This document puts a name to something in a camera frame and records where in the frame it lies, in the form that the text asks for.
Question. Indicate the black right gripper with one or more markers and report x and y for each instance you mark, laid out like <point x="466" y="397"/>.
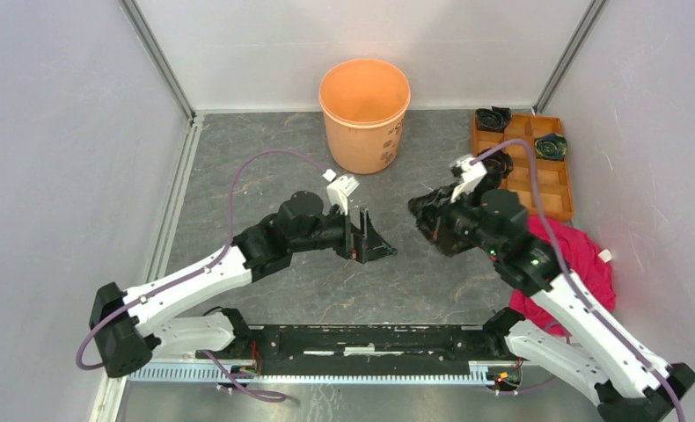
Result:
<point x="448" y="207"/>

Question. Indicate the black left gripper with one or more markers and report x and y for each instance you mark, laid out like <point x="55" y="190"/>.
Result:
<point x="353" y="238"/>

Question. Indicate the black plastic trash bag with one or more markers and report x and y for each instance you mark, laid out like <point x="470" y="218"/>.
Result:
<point x="431" y="212"/>

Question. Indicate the orange plastic trash bin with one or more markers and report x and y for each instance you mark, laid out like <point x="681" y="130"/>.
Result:
<point x="364" y="102"/>

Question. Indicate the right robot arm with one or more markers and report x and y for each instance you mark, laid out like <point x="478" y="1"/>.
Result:
<point x="623" y="379"/>

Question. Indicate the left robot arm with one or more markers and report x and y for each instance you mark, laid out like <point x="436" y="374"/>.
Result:
<point x="130" y="327"/>

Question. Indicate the rolled trash bag middle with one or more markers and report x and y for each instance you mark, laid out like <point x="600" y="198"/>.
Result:
<point x="498" y="165"/>

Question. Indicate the rolled trash bag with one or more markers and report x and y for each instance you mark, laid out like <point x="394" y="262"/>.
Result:
<point x="493" y="119"/>
<point x="552" y="147"/>
<point x="498" y="165"/>

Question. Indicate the rolled trash bag top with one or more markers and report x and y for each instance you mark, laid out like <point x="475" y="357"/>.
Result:
<point x="493" y="119"/>

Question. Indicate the rolled trash bag right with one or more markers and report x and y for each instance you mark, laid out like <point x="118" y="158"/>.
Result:
<point x="552" y="147"/>

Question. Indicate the orange compartment tray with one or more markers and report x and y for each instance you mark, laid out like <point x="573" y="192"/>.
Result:
<point x="550" y="192"/>

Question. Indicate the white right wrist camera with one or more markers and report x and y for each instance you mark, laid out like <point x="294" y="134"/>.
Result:
<point x="469" y="171"/>

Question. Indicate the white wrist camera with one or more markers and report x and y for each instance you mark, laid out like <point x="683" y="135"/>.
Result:
<point x="469" y="171"/>
<point x="339" y="189"/>

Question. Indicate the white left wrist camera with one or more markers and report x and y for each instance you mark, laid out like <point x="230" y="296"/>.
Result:
<point x="339" y="189"/>

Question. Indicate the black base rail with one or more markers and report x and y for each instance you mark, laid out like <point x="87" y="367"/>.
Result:
<point x="354" y="350"/>

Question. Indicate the white comb cable strip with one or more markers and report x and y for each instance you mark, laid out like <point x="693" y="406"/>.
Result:
<point x="208" y="372"/>

